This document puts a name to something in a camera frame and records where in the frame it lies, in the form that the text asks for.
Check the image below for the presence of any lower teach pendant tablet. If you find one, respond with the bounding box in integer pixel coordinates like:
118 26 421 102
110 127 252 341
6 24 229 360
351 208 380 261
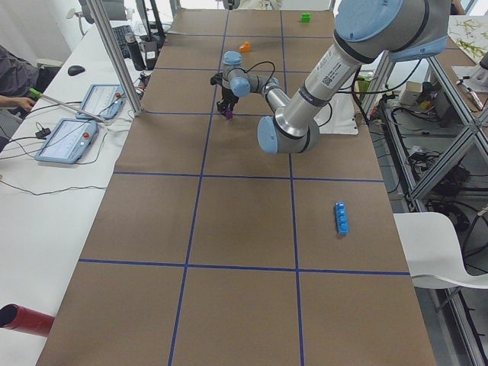
34 118 98 165

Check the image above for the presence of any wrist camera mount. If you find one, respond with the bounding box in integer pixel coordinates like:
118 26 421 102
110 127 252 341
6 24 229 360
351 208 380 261
210 72 223 87

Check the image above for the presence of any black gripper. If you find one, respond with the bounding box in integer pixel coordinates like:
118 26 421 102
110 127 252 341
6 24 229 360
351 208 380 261
217 88 239 115

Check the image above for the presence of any black keyboard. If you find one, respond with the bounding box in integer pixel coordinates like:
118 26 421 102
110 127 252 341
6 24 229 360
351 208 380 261
112 25 133 59

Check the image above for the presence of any brown paper table mat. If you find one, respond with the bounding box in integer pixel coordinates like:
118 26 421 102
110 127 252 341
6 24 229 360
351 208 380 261
38 10 435 365

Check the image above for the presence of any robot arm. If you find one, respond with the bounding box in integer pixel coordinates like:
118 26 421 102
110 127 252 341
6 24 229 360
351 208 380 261
210 0 451 154
389 28 448 63

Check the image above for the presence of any white plastic chair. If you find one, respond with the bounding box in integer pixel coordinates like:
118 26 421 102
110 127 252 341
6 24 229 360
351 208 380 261
393 212 487 290

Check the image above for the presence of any upper teach pendant tablet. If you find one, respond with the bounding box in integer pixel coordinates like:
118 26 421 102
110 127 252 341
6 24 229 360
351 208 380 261
80 84 124 120

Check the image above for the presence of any black water bottle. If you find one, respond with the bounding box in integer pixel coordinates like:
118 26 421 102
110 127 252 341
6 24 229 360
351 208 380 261
125 33 146 71

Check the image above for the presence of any orange trapezoid block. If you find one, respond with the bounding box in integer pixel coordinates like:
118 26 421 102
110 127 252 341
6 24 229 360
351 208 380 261
239 41 251 53

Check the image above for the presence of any black computer mouse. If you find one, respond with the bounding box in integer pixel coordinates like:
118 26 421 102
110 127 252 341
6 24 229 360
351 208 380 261
67 65 85 76

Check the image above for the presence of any long blue four-stud block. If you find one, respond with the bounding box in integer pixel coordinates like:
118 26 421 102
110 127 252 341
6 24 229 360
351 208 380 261
334 201 349 236

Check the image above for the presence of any teach pendant tablet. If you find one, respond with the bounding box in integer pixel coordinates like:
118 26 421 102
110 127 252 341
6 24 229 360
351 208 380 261
80 84 124 120
34 118 98 165

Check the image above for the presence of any red cylinder bottle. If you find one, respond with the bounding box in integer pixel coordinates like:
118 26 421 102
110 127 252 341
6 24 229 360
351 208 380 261
1 303 55 337

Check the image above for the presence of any purple trapezoid block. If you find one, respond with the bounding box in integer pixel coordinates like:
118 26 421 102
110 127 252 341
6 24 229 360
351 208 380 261
223 108 233 120

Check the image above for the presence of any green two-stud block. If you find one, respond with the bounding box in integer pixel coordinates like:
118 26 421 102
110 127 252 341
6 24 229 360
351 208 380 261
300 12 311 23

